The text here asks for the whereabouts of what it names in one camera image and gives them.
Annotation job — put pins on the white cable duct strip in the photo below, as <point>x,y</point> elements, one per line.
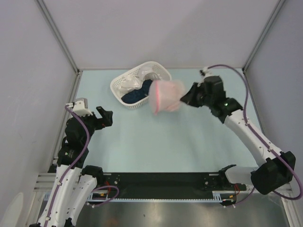
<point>217,198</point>

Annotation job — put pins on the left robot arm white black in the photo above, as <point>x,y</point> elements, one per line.
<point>71,151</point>

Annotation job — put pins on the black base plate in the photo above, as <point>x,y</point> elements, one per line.
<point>164,186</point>

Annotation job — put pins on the dark blue bra in basket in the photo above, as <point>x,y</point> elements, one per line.
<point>137,94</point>

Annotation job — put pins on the white object bottom left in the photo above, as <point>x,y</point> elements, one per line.
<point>13,211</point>

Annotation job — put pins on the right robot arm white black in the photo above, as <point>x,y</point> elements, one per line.
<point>274,166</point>

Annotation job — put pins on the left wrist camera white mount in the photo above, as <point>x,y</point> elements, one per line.
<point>79,107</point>

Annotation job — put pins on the white plastic perforated basket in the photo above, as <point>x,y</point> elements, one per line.
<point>158,68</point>

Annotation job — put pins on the left aluminium corner post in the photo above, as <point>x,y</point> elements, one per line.
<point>57,34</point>

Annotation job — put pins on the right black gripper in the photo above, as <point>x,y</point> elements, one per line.
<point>189,98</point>

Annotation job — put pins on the pink mesh laundry bag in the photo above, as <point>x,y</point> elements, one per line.
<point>165,95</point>

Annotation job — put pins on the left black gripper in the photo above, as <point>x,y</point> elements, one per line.
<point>105,120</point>

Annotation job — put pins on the right aluminium corner post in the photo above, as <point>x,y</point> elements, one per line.
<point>267,27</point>

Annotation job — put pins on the white bra in basket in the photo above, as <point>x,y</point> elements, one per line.
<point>133,82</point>

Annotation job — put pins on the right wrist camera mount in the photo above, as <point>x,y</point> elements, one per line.
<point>204,72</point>

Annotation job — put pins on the aluminium corner post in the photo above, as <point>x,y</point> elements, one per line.
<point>267,27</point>
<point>57,34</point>

